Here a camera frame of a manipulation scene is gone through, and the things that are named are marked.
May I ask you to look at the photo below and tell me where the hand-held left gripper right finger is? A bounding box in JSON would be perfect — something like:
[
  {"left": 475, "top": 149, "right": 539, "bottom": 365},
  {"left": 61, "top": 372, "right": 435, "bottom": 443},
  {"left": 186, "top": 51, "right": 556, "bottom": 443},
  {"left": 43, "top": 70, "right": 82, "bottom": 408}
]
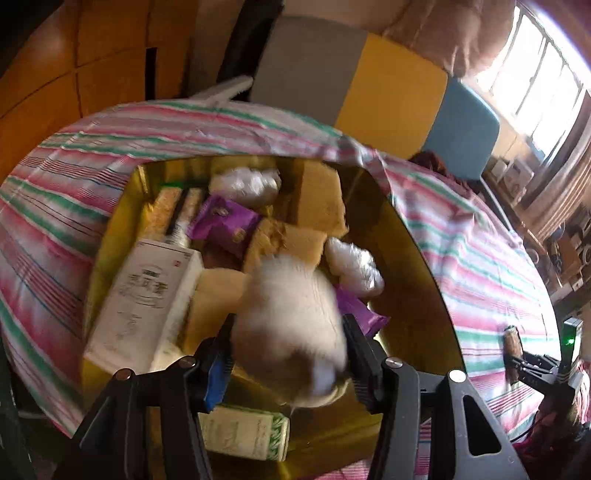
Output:
[{"left": 342, "top": 314, "right": 529, "bottom": 480}]

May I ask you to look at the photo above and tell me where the white plastic bundle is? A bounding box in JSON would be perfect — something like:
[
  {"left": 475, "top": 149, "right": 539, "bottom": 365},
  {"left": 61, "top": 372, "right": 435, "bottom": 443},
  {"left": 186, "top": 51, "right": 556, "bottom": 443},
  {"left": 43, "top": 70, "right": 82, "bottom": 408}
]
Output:
[
  {"left": 209, "top": 166, "right": 282, "bottom": 204},
  {"left": 323, "top": 236, "right": 385, "bottom": 298}
]

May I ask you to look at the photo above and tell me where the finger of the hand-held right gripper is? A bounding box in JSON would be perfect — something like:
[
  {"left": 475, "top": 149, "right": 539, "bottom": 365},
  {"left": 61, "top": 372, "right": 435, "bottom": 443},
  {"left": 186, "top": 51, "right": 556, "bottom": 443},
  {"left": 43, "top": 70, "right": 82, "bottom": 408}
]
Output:
[
  {"left": 507, "top": 364, "right": 557, "bottom": 395},
  {"left": 521, "top": 352, "right": 561, "bottom": 371}
]

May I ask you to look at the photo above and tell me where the wooden desk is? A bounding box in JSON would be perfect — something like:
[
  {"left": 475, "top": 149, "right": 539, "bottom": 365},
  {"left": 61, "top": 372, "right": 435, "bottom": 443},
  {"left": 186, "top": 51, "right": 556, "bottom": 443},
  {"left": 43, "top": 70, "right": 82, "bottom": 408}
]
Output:
[{"left": 480, "top": 157, "right": 555, "bottom": 259}]

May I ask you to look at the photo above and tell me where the wooden wardrobe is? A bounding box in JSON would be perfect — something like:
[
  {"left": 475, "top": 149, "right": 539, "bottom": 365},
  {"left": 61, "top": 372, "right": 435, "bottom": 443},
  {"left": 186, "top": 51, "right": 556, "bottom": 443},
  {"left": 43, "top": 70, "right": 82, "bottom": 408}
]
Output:
[{"left": 0, "top": 0, "right": 241, "bottom": 176}]

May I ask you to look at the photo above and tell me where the window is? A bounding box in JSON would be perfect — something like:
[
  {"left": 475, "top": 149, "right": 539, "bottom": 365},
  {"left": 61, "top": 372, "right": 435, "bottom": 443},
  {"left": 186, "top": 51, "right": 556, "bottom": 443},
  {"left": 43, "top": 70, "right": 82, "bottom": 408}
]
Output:
[{"left": 475, "top": 9, "right": 587, "bottom": 158}]

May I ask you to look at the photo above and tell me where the purple snack packet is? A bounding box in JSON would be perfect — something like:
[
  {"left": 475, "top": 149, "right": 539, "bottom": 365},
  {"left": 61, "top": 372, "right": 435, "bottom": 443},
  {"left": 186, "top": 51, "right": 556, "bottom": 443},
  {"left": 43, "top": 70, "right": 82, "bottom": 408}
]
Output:
[
  {"left": 335, "top": 286, "right": 391, "bottom": 337},
  {"left": 189, "top": 195, "right": 262, "bottom": 259}
]

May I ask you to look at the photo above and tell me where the white printed carton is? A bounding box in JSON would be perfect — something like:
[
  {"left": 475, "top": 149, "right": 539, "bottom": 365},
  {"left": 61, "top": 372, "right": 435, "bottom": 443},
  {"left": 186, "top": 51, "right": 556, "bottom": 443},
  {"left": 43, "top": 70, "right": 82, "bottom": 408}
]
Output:
[{"left": 503, "top": 159, "right": 532, "bottom": 195}]

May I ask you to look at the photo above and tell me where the grey yellow blue chair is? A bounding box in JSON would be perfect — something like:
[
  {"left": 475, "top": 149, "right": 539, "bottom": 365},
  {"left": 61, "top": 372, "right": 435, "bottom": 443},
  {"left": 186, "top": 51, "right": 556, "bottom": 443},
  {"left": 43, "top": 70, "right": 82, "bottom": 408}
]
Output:
[{"left": 185, "top": 14, "right": 502, "bottom": 181}]

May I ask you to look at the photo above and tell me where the white medicine box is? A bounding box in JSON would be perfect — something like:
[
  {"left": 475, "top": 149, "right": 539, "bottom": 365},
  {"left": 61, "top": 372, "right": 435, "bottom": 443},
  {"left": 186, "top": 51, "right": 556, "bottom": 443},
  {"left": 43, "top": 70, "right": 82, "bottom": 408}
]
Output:
[{"left": 83, "top": 237, "right": 204, "bottom": 374}]

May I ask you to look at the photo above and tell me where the dark red cloth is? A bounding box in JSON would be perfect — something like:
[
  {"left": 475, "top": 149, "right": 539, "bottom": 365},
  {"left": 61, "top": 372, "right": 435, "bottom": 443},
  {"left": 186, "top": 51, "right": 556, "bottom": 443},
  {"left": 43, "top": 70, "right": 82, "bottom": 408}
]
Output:
[{"left": 409, "top": 150, "right": 481, "bottom": 195}]

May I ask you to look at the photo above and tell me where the pink bundled curtain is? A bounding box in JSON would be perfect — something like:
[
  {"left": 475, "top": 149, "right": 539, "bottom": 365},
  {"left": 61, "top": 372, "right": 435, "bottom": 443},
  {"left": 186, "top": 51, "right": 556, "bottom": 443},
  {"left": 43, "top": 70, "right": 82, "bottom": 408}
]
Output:
[{"left": 383, "top": 0, "right": 518, "bottom": 79}]

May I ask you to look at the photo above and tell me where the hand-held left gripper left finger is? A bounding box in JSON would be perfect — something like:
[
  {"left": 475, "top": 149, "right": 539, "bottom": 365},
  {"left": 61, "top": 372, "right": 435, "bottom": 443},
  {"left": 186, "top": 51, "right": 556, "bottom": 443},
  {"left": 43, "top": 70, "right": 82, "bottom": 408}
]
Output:
[{"left": 55, "top": 314, "right": 236, "bottom": 480}]

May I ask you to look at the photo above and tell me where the striped pink curtain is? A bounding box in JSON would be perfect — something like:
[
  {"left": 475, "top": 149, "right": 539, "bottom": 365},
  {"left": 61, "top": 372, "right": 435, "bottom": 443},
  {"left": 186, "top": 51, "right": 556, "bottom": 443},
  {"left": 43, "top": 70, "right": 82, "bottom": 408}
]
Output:
[{"left": 522, "top": 138, "right": 591, "bottom": 241}]

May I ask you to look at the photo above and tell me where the gold metal tin box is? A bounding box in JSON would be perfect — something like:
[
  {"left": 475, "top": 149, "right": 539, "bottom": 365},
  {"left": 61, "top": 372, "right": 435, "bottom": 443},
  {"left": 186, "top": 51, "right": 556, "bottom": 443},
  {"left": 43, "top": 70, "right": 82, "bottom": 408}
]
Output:
[{"left": 81, "top": 154, "right": 467, "bottom": 480}]

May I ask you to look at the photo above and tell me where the striped pink green cloth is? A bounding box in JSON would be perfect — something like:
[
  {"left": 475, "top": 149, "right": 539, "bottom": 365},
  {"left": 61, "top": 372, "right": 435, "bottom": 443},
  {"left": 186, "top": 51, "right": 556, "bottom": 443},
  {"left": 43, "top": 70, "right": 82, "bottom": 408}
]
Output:
[{"left": 0, "top": 99, "right": 573, "bottom": 480}]

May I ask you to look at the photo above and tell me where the cream roll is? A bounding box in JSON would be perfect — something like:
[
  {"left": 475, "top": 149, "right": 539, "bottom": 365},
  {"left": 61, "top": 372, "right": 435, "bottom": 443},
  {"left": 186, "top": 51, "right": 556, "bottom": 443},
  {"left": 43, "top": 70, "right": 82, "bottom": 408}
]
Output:
[{"left": 230, "top": 256, "right": 350, "bottom": 408}]

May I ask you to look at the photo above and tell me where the green and white box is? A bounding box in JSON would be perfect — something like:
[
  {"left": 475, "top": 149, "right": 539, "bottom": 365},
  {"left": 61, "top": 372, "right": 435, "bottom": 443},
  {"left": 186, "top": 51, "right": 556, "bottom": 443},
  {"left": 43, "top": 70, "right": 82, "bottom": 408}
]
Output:
[{"left": 198, "top": 404, "right": 291, "bottom": 462}]

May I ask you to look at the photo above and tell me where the brown snack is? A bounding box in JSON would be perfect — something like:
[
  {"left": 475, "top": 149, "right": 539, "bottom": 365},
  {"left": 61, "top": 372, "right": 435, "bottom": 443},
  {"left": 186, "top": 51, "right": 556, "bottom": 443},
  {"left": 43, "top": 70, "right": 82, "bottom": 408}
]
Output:
[{"left": 503, "top": 325, "right": 523, "bottom": 384}]

